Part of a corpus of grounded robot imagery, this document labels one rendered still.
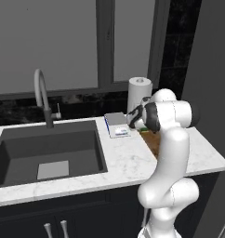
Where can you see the dark grey sink basin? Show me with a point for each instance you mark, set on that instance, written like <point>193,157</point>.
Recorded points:
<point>52,148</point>

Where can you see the brown wooden cutting board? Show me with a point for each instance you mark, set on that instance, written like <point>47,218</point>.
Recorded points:
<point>153,143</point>

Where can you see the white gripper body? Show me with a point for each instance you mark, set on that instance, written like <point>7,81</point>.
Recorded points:
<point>134,117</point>

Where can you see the grey curved tap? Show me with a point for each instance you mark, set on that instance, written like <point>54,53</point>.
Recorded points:
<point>43,96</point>

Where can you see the grey framed window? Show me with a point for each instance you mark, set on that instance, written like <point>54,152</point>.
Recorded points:
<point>105,46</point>

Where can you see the dark cupboard door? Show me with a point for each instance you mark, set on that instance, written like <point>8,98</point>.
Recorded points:
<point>99,217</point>
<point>21,224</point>

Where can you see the white paper towel roll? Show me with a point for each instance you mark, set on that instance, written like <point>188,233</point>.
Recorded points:
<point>138,91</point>

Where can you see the green sponge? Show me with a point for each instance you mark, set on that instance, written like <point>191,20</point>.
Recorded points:
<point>144,129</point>

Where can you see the tall grey cabinet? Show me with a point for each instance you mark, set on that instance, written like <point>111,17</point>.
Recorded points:
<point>210,77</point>

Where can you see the grey flat box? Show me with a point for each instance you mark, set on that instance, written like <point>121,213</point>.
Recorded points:
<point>115,120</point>

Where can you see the small white blue soap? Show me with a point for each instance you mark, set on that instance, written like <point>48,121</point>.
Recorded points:
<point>121,131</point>

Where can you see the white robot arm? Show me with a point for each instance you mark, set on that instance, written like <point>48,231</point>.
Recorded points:
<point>171,148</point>

